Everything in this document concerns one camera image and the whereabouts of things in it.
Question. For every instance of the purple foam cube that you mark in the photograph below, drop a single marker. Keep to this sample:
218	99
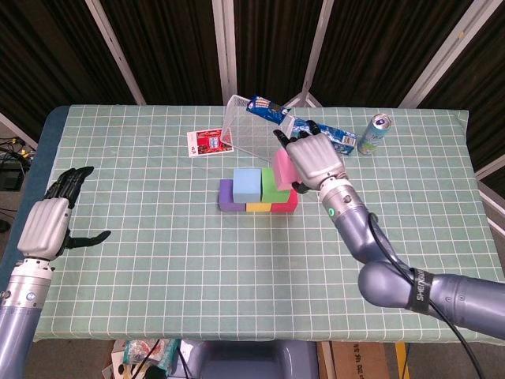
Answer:
225	197

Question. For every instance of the plastic bag with items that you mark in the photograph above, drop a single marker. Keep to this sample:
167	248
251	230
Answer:
138	351

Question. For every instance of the red and white card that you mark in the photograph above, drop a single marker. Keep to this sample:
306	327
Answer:
205	143

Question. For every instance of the green foam cube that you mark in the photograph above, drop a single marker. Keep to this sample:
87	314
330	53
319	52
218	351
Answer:
270	187

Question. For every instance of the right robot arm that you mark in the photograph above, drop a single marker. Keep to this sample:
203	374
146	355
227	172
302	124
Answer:
453	292

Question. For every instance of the small blue cookie packet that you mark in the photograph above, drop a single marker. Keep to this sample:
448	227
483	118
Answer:
268	108

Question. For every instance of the grey robot torso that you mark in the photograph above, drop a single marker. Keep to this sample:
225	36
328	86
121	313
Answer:
252	361

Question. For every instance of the white frame post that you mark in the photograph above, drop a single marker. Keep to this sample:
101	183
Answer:
491	167
315	47
16	128
225	51
114	51
442	51
493	205

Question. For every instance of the green checked tablecloth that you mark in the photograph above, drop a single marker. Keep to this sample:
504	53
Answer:
197	276

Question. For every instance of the magenta foam cube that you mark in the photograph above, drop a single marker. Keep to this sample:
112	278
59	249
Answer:
286	203

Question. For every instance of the light pink foam cube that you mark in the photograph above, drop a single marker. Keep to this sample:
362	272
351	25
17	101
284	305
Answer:
282	167

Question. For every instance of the long blue cookie package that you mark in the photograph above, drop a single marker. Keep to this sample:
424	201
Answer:
343	138

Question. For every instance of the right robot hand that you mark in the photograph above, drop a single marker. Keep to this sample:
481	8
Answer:
315	158

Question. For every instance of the light blue drink can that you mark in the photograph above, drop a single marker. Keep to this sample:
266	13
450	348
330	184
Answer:
372	136

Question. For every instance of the light blue foam cube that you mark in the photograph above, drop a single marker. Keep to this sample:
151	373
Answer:
246	185

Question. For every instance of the yellow foam cube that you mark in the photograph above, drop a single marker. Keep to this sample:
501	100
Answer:
258	207

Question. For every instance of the brown cardboard box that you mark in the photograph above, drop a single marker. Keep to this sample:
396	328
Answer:
363	361

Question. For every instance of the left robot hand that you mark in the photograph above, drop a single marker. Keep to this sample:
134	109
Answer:
43	225

